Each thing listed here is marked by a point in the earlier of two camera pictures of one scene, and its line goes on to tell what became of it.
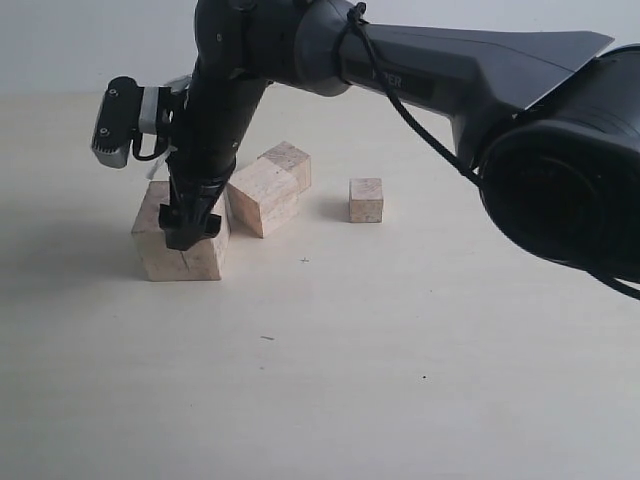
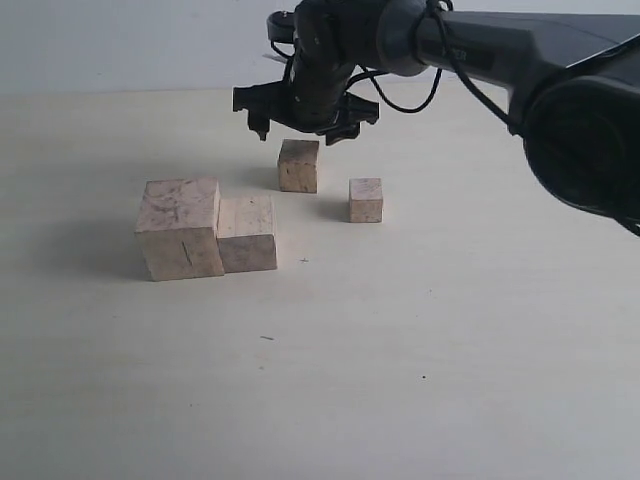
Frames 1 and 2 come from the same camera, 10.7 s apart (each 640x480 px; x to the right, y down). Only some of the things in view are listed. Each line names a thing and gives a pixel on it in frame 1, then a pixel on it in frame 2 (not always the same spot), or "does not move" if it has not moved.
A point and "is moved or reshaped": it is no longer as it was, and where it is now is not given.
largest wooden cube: [203, 260] does not move
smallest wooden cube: [365, 200] does not move
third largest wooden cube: [292, 159] is moved or reshaped
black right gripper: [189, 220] → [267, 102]
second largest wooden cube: [265, 192] → [245, 234]
